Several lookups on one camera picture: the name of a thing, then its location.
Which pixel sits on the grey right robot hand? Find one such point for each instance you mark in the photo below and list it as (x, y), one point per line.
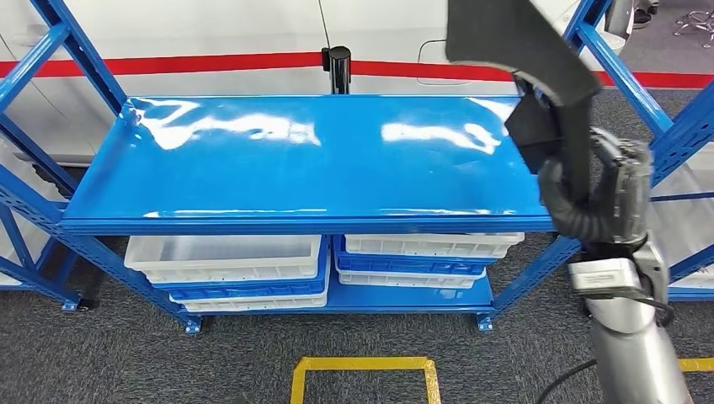
(630, 195)

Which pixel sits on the black plastic plate part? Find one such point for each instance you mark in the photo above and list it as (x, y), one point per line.
(513, 44)

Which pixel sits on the blue metal shelf rack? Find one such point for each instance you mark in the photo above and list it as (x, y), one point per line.
(279, 167)
(39, 281)
(691, 294)

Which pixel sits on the person's foot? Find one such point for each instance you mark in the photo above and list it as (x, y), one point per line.
(647, 15)

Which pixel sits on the metal chair base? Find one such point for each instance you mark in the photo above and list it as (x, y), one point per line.
(697, 19)

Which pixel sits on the blue plastic crate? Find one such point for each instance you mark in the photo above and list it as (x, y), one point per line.
(251, 290)
(413, 265)

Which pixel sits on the red barrier belt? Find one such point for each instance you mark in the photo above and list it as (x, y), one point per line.
(167, 66)

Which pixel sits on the white car body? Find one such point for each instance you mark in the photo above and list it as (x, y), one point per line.
(167, 28)

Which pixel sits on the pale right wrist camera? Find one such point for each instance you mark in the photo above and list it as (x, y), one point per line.
(602, 276)

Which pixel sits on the black stanchion post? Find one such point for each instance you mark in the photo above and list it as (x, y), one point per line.
(337, 69)

